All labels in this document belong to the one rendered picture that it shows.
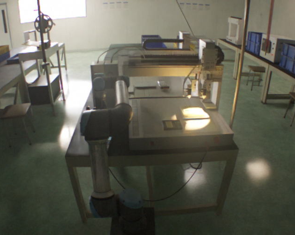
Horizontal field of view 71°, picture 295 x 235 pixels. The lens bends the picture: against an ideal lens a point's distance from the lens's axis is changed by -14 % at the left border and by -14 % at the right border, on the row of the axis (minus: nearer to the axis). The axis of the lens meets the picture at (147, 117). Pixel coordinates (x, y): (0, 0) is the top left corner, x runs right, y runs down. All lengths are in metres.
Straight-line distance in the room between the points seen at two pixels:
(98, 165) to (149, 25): 7.92
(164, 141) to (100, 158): 0.60
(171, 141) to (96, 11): 7.59
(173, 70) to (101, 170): 1.02
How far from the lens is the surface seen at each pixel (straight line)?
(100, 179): 1.12
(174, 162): 1.62
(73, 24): 8.99
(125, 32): 8.79
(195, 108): 1.88
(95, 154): 1.09
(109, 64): 1.84
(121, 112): 1.07
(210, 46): 1.75
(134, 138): 1.53
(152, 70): 1.80
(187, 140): 1.59
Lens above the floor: 1.67
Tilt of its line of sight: 27 degrees down
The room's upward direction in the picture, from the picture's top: straight up
